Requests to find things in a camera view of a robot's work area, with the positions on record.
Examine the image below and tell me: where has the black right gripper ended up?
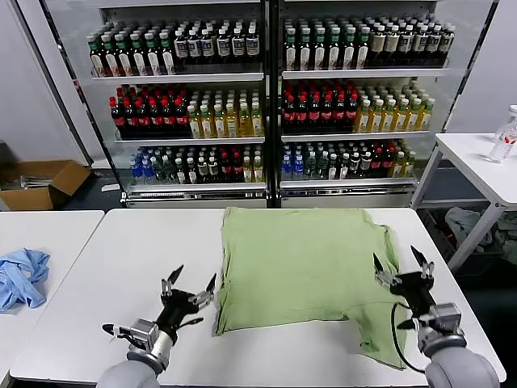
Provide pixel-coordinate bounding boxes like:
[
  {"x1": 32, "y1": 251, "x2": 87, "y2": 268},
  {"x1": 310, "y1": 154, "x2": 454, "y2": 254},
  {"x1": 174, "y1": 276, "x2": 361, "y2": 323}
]
[{"x1": 372, "y1": 245, "x2": 437, "y2": 314}]

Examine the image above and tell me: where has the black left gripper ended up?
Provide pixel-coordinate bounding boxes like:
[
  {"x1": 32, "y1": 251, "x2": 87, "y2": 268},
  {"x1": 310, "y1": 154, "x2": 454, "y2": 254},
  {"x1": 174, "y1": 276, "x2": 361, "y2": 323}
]
[{"x1": 155, "y1": 264, "x2": 218, "y2": 331}]

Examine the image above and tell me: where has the green t-shirt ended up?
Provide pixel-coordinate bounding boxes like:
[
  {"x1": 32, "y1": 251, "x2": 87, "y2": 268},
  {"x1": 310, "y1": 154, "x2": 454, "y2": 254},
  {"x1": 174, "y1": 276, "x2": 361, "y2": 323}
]
[{"x1": 212, "y1": 206, "x2": 407, "y2": 371}]

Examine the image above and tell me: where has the black laundry basket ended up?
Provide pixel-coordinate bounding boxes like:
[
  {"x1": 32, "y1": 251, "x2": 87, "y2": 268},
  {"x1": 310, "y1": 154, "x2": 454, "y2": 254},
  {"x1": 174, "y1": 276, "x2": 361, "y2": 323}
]
[{"x1": 419, "y1": 209, "x2": 506, "y2": 276}]

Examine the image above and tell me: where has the white crumpled cloth pile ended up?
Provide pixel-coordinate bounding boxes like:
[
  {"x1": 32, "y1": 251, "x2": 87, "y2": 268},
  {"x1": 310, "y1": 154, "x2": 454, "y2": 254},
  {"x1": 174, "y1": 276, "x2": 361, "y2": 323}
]
[{"x1": 443, "y1": 206, "x2": 494, "y2": 252}]

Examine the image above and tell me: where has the pale green cloth pile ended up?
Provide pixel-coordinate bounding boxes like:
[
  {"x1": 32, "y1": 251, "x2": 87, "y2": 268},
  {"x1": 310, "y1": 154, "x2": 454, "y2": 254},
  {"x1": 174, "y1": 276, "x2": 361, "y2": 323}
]
[{"x1": 493, "y1": 217, "x2": 517, "y2": 252}]

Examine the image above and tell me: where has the white side table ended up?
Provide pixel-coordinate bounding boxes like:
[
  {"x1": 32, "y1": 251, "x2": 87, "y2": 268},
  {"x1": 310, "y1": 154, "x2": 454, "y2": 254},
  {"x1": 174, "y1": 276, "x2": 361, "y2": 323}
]
[{"x1": 411, "y1": 132, "x2": 517, "y2": 276}]

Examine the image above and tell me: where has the light blue crumpled cloth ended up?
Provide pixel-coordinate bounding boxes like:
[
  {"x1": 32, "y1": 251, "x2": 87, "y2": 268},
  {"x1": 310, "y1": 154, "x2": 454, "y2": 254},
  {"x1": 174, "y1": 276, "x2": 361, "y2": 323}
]
[{"x1": 0, "y1": 247, "x2": 52, "y2": 312}]

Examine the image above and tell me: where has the clear plastic water bottle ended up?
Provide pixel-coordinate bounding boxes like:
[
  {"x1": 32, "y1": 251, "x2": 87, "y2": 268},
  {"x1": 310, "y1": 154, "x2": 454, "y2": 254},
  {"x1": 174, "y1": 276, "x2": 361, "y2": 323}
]
[{"x1": 488, "y1": 103, "x2": 517, "y2": 165}]

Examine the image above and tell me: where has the open cardboard box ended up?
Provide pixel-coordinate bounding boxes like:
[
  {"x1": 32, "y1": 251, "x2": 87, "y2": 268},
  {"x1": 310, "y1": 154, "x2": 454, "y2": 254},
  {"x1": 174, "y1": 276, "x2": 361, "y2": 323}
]
[{"x1": 0, "y1": 159, "x2": 92, "y2": 212}]

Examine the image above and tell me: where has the metal parts bundle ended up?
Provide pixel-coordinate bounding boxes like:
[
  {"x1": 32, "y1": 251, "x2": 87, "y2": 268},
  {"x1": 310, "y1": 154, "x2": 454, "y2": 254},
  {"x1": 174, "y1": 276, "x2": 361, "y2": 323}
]
[{"x1": 19, "y1": 174, "x2": 54, "y2": 190}]

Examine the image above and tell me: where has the drinks display cabinet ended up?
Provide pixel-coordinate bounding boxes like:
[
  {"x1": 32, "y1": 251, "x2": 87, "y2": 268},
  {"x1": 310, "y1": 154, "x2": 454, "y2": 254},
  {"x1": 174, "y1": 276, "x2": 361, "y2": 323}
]
[
  {"x1": 38, "y1": 0, "x2": 271, "y2": 209},
  {"x1": 269, "y1": 0, "x2": 502, "y2": 209}
]

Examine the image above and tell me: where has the green-cap white-label bottle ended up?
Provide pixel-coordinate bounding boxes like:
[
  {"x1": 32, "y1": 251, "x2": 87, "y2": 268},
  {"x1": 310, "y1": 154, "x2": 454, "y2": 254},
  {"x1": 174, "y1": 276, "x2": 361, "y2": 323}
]
[
  {"x1": 102, "y1": 34, "x2": 118, "y2": 78},
  {"x1": 159, "y1": 32, "x2": 175, "y2": 76},
  {"x1": 145, "y1": 32, "x2": 161, "y2": 77},
  {"x1": 341, "y1": 27, "x2": 356, "y2": 70},
  {"x1": 130, "y1": 33, "x2": 146, "y2": 77},
  {"x1": 116, "y1": 34, "x2": 132, "y2": 78},
  {"x1": 312, "y1": 27, "x2": 328, "y2": 71},
  {"x1": 355, "y1": 27, "x2": 371, "y2": 70},
  {"x1": 326, "y1": 27, "x2": 342, "y2": 71},
  {"x1": 297, "y1": 27, "x2": 313, "y2": 71},
  {"x1": 283, "y1": 27, "x2": 298, "y2": 71},
  {"x1": 88, "y1": 34, "x2": 104, "y2": 78}
]

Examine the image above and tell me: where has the dark bottle blue-white label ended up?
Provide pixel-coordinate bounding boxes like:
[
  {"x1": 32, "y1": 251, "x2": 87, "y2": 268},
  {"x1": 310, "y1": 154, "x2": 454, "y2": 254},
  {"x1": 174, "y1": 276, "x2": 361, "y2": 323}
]
[
  {"x1": 200, "y1": 28, "x2": 216, "y2": 65},
  {"x1": 174, "y1": 28, "x2": 189, "y2": 65},
  {"x1": 230, "y1": 27, "x2": 246, "y2": 64},
  {"x1": 245, "y1": 27, "x2": 261, "y2": 64},
  {"x1": 427, "y1": 24, "x2": 442, "y2": 66},
  {"x1": 397, "y1": 24, "x2": 414, "y2": 67},
  {"x1": 439, "y1": 24, "x2": 455, "y2": 66},
  {"x1": 412, "y1": 24, "x2": 428, "y2": 67},
  {"x1": 187, "y1": 28, "x2": 202, "y2": 65},
  {"x1": 215, "y1": 27, "x2": 231, "y2": 65}
]

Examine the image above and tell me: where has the dark bottle beige label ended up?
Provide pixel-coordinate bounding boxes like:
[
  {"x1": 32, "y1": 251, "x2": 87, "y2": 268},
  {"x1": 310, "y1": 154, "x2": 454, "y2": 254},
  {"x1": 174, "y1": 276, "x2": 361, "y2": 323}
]
[
  {"x1": 369, "y1": 24, "x2": 385, "y2": 67},
  {"x1": 383, "y1": 24, "x2": 398, "y2": 67}
]

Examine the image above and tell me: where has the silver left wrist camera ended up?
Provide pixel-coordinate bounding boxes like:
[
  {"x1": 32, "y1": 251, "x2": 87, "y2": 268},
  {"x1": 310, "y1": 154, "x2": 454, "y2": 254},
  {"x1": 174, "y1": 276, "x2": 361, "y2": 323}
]
[{"x1": 128, "y1": 318, "x2": 161, "y2": 349}]

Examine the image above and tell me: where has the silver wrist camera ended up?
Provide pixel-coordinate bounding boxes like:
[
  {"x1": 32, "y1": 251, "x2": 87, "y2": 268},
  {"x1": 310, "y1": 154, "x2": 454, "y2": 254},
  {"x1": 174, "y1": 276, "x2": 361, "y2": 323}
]
[
  {"x1": 128, "y1": 318, "x2": 161, "y2": 349},
  {"x1": 429, "y1": 302, "x2": 464, "y2": 337}
]

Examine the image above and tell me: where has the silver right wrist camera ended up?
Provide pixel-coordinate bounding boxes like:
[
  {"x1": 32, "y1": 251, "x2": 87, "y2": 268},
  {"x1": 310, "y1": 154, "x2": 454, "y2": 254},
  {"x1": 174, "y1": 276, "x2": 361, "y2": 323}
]
[{"x1": 429, "y1": 302, "x2": 464, "y2": 337}]

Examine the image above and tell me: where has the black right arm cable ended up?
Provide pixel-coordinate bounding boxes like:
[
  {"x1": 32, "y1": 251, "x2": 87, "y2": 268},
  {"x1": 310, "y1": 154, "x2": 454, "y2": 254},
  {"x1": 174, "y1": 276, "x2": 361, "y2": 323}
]
[{"x1": 389, "y1": 301, "x2": 427, "y2": 375}]

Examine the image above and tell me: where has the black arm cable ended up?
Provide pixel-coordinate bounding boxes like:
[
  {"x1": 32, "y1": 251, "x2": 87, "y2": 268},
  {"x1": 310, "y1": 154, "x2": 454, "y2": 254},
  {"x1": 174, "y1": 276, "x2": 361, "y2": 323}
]
[
  {"x1": 101, "y1": 317, "x2": 205, "y2": 335},
  {"x1": 389, "y1": 301, "x2": 427, "y2": 375}
]

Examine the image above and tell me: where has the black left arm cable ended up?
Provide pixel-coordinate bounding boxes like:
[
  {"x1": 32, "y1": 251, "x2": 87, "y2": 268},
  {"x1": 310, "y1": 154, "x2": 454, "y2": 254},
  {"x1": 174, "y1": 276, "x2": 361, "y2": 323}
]
[{"x1": 101, "y1": 317, "x2": 205, "y2": 335}]

